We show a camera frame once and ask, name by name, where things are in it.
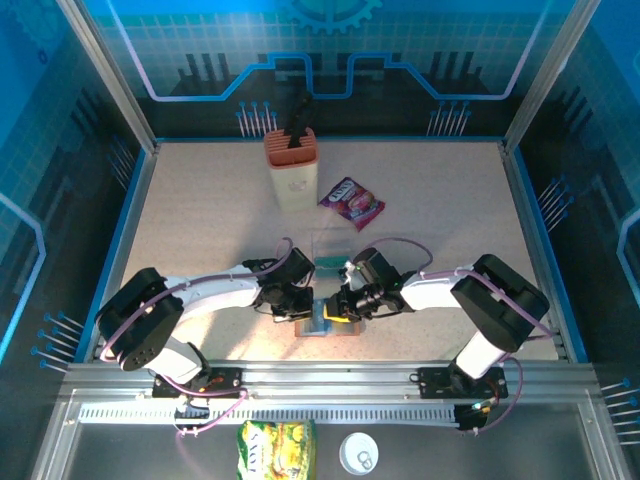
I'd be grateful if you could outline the yellow card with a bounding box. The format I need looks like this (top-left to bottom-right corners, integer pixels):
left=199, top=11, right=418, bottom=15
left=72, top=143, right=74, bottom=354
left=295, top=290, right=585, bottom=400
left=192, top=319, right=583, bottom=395
left=323, top=299, right=352, bottom=322

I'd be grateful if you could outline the orange card holder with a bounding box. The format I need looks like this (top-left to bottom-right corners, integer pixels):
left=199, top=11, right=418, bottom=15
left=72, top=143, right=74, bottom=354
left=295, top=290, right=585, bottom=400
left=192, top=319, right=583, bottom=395
left=294, top=319, right=364, bottom=339

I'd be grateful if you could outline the clear plastic tray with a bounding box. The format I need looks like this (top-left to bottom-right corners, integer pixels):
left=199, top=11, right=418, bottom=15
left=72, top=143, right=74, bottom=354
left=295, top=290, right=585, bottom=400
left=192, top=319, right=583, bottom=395
left=308, top=227, right=354, bottom=281

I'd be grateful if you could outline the purple candy bag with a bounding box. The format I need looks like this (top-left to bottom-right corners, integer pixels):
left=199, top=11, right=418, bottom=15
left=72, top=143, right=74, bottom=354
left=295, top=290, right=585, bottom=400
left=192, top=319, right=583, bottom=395
left=318, top=176, right=386, bottom=232

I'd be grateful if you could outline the beige knife block orange top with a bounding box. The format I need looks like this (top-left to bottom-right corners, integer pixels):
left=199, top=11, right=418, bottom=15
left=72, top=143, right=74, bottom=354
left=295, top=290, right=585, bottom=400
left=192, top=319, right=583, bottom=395
left=263, top=126, right=320, bottom=214

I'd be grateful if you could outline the yellow green snack bag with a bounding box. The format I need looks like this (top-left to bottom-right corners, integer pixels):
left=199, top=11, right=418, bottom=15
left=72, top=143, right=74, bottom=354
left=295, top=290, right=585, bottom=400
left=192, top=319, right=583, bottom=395
left=236, top=419, right=319, bottom=480

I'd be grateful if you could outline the white tin can lid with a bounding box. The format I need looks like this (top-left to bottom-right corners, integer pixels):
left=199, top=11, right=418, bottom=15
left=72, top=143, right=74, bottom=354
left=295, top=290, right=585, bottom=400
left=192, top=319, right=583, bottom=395
left=338, top=431, right=380, bottom=474

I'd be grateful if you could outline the aluminium mounting rail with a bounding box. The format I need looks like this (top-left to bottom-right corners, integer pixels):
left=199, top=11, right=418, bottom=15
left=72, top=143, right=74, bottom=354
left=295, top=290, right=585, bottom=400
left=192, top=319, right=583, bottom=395
left=64, top=357, right=601, bottom=405

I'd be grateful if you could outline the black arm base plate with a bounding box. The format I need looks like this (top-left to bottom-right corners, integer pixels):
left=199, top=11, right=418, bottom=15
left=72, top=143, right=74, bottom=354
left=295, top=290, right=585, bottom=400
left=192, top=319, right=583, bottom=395
left=410, top=367, right=510, bottom=400
left=152, top=366, right=246, bottom=401

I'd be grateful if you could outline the white slotted cable duct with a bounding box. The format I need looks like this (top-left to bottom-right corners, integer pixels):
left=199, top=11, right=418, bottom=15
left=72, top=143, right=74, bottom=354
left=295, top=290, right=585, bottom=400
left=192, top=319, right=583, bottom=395
left=79, top=403, right=461, bottom=427

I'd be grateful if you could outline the black cable connector block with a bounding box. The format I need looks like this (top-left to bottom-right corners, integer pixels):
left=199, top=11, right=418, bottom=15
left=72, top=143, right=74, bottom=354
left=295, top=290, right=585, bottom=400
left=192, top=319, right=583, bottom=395
left=453, top=398, right=501, bottom=434

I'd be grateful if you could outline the aluminium side rail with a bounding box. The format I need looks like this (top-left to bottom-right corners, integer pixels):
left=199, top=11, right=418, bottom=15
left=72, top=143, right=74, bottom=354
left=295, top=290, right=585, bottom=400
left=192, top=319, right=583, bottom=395
left=74, top=142, right=161, bottom=364
left=499, top=141, right=576, bottom=361

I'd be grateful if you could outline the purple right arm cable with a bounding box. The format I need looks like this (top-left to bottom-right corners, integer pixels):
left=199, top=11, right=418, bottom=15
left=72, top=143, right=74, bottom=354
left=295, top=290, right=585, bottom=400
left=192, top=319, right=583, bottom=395
left=357, top=236, right=556, bottom=436

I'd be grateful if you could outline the black knife handle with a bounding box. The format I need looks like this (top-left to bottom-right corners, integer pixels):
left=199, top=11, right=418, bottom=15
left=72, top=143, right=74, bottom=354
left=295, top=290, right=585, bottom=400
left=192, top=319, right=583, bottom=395
left=287, top=91, right=316, bottom=150

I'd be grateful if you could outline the aluminium frame post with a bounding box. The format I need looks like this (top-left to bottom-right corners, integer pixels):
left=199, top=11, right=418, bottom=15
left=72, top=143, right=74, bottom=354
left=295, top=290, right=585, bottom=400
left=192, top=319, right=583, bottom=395
left=502, top=0, right=605, bottom=154
left=54, top=0, right=160, bottom=154

